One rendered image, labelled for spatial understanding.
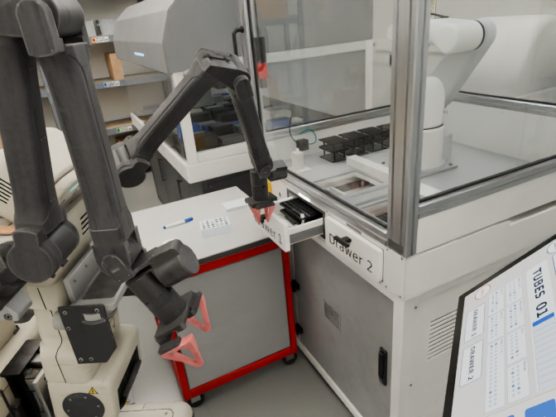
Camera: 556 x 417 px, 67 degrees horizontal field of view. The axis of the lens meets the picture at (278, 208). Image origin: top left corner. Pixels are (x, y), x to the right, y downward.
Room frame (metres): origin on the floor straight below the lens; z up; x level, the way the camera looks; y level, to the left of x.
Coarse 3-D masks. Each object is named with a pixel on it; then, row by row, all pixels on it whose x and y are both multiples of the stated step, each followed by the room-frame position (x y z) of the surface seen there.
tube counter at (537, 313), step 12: (552, 300) 0.53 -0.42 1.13; (540, 312) 0.52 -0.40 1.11; (552, 312) 0.50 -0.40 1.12; (540, 324) 0.50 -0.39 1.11; (552, 324) 0.48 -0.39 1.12; (540, 336) 0.48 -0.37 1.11; (552, 336) 0.46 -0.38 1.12; (540, 348) 0.45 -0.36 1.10; (552, 348) 0.44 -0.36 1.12; (540, 360) 0.43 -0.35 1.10; (552, 360) 0.42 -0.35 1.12; (540, 372) 0.41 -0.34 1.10; (552, 372) 0.40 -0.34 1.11; (540, 384) 0.40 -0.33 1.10; (552, 384) 0.38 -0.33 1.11
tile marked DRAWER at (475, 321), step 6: (480, 306) 0.66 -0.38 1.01; (468, 312) 0.68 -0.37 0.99; (474, 312) 0.66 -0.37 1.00; (480, 312) 0.65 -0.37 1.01; (468, 318) 0.66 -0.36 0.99; (474, 318) 0.64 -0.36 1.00; (480, 318) 0.63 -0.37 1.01; (468, 324) 0.64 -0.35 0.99; (474, 324) 0.62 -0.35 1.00; (480, 324) 0.61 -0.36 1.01; (468, 330) 0.62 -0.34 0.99; (474, 330) 0.61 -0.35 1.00; (480, 330) 0.60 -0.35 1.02; (468, 336) 0.61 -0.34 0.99; (474, 336) 0.59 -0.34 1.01
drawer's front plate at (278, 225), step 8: (272, 216) 1.35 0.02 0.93; (256, 224) 1.49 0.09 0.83; (264, 224) 1.42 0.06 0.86; (272, 224) 1.35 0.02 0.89; (280, 224) 1.29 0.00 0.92; (280, 232) 1.29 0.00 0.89; (288, 232) 1.27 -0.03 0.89; (272, 240) 1.37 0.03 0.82; (280, 240) 1.30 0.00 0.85; (288, 240) 1.27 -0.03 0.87; (288, 248) 1.27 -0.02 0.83
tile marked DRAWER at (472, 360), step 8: (472, 344) 0.57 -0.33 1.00; (480, 344) 0.56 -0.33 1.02; (464, 352) 0.57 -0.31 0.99; (472, 352) 0.55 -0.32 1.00; (480, 352) 0.54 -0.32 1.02; (464, 360) 0.55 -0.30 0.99; (472, 360) 0.54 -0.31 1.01; (480, 360) 0.52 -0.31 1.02; (464, 368) 0.53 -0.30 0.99; (472, 368) 0.52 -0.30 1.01; (480, 368) 0.50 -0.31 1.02; (464, 376) 0.51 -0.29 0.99; (472, 376) 0.50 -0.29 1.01; (480, 376) 0.49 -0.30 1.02; (464, 384) 0.50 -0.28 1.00
